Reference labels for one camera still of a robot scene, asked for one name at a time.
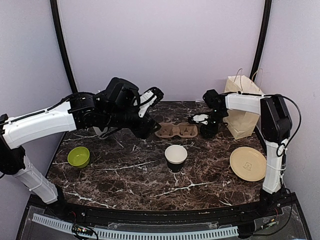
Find beige paper bag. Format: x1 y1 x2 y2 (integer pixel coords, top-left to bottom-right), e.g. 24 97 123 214
223 68 264 140

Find green bowl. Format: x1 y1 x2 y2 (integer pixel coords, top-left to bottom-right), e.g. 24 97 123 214
67 146 90 169

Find left black frame post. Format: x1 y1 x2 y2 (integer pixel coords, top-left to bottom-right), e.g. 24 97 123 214
50 0 78 94

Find beige plate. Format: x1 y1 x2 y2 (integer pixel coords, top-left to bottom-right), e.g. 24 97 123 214
229 146 267 182

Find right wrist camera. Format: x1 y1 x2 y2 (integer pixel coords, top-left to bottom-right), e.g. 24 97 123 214
188 113 209 125

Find white cup of straws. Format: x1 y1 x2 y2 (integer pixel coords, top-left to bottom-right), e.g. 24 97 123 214
93 126 109 140

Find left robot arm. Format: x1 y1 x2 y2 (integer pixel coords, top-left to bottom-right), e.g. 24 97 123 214
0 77 164 218

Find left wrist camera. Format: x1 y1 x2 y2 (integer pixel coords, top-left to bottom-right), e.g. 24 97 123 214
133 86 164 118

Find black front rail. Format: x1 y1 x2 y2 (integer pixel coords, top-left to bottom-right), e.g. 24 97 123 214
54 202 262 226

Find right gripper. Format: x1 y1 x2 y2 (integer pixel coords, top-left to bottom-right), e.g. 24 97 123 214
202 108 227 138

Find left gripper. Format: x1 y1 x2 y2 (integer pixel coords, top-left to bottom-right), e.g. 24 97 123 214
103 106 161 139

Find white cable duct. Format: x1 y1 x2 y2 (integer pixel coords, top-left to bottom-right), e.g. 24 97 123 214
31 213 239 240

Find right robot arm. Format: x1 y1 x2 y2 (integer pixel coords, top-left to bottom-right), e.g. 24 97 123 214
193 89 294 217

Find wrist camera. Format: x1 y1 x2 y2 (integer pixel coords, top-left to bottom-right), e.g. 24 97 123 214
133 86 164 118
188 113 209 125

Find brown cardboard cup carrier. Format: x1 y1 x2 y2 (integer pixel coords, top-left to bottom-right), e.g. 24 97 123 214
154 122 198 139

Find black paper coffee cup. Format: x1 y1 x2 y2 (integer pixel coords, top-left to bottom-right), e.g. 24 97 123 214
164 144 188 173

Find right black frame post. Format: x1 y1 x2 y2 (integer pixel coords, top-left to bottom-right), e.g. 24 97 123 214
249 0 272 81

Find black frame post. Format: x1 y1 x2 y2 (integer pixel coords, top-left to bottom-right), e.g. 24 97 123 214
249 0 272 81
50 0 78 94

